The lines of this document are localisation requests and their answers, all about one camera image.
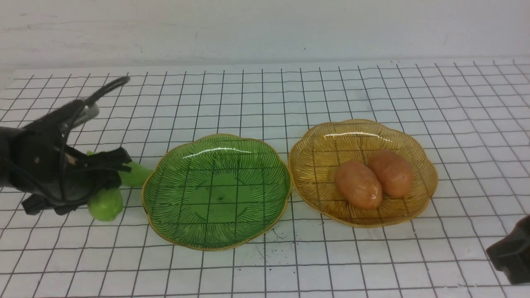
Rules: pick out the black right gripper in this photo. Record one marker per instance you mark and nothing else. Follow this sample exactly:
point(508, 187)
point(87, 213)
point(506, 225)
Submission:
point(511, 255)

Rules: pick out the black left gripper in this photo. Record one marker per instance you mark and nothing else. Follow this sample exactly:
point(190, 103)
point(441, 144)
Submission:
point(56, 178)

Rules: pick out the green cucumber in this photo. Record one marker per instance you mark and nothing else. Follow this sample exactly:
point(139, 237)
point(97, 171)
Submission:
point(134, 176)
point(106, 205)

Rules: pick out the orange potato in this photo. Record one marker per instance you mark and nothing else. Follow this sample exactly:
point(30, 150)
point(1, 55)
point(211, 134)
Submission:
point(393, 172)
point(358, 185)

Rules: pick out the green glass plate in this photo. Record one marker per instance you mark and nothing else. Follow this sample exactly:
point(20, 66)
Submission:
point(217, 193)

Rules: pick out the amber glass plate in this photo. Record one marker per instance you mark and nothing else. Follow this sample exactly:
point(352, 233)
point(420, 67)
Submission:
point(314, 159)

